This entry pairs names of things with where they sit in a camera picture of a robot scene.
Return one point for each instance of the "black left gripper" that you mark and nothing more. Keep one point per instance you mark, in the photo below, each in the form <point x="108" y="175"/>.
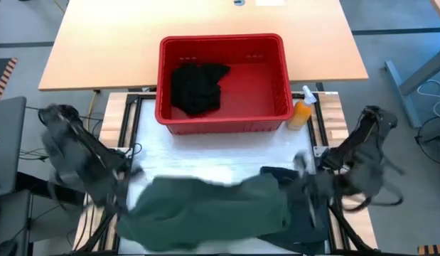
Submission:
<point x="114" y="192"/>

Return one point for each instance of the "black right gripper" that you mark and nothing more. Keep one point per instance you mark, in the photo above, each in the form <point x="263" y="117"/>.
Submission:
<point x="313" y="188"/>

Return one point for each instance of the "dark blue denim jeans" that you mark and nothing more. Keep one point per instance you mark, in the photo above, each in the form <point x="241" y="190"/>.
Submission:
<point x="305" y="231"/>

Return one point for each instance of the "dark green garment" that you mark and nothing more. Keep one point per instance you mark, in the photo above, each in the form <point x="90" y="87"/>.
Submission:
<point x="205" y="213"/>

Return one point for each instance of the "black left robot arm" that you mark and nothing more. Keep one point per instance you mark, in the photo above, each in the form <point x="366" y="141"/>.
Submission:
<point x="74" y="153"/>

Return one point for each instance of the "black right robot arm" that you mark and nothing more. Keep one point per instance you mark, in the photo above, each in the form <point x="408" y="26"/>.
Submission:
<point x="362" y="149"/>

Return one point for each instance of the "orange spray bottle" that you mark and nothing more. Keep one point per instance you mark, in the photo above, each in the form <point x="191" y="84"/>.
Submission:
<point x="299" y="113"/>

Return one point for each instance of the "dark grey cabinet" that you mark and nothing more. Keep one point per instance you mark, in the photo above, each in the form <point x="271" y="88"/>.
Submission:
<point x="10" y="220"/>

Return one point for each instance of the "red plastic bin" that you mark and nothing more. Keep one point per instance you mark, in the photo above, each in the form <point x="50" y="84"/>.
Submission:
<point x="255" y="92"/>

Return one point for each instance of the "grey metal desk leg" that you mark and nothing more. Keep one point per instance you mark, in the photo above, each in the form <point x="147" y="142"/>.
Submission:
<point x="395" y="89"/>

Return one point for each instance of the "black knit garment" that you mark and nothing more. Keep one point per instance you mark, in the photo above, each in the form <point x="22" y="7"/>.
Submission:
<point x="196" y="89"/>

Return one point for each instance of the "striped floor mat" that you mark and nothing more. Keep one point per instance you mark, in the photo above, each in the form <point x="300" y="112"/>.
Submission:
<point x="6" y="76"/>
<point x="433" y="250"/>

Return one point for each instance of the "large light wooden desk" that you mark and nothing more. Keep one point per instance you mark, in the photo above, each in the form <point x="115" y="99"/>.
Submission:
<point x="109" y="42"/>

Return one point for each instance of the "grey desk grommet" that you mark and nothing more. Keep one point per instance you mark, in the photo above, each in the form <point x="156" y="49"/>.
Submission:
<point x="239" y="2"/>

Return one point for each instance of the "black aluminium frame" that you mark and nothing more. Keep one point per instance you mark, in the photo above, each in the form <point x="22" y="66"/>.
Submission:
<point x="132" y="101"/>

